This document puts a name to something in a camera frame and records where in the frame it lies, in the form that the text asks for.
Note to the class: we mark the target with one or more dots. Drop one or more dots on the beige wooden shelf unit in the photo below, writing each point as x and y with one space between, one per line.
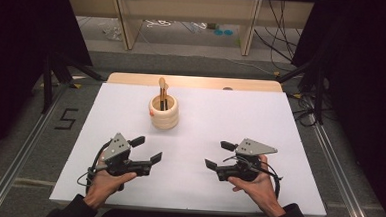
128 25

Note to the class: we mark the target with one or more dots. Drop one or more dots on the person's left hand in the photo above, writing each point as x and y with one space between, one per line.
102 185

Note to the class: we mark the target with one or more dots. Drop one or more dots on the small makeup brush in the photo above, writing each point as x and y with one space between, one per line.
166 89

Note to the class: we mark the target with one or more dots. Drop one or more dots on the small green object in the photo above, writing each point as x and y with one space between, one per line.
212 25

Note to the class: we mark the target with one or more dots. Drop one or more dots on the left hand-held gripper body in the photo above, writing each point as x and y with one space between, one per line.
117 149

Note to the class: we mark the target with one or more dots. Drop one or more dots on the blue round disc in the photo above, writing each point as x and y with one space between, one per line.
228 32
219 32

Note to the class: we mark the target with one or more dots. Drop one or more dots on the aluminium floor rail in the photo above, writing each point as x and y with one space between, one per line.
337 176
17 166

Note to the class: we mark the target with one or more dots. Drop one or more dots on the large makeup brush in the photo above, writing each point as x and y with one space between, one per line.
162 83

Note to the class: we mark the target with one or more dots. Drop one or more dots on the clear plastic bag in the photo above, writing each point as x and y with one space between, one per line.
111 32

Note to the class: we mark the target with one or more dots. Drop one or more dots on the cream ringed duck brush holder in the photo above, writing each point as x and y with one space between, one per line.
163 118

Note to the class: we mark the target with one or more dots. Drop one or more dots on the black curtain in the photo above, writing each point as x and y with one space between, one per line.
367 64
18 29

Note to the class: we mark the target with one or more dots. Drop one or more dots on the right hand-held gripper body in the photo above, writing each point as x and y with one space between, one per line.
254 147

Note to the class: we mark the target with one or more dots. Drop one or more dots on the person's right hand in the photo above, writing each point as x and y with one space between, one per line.
260 190

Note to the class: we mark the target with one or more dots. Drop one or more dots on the black metal stand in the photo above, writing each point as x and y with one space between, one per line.
320 95
47 87

